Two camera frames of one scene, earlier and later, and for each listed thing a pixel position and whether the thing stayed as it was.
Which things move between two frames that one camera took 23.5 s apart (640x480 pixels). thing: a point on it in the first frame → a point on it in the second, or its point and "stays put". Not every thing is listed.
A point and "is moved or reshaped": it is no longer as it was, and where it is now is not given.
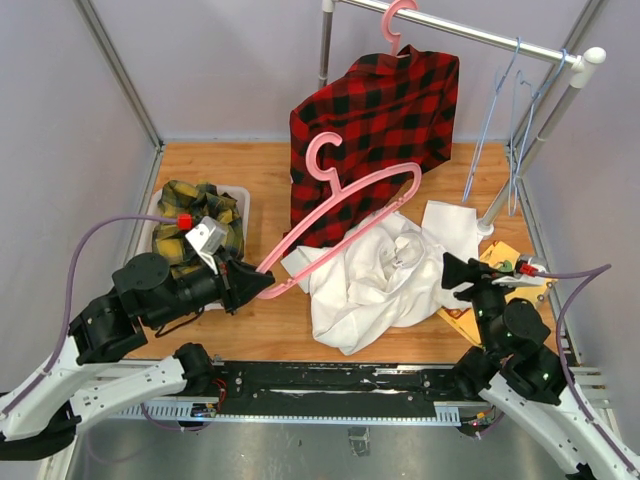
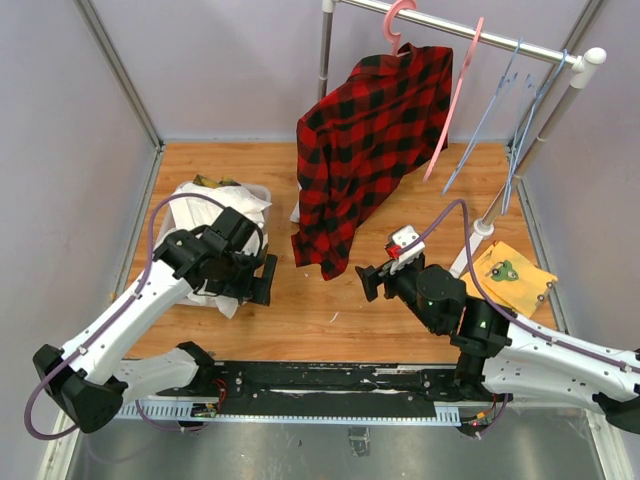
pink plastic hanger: (395, 37) stays put
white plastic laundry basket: (241, 195) → (263, 192)
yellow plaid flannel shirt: (191, 203) is moved or reshaped
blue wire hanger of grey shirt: (519, 76) is moved or reshaped
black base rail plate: (334, 388) stays put
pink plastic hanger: (413, 170) → (452, 100)
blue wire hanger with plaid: (485, 118) is moved or reshaped
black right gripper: (456, 270) → (371, 277)
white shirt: (389, 275) → (193, 210)
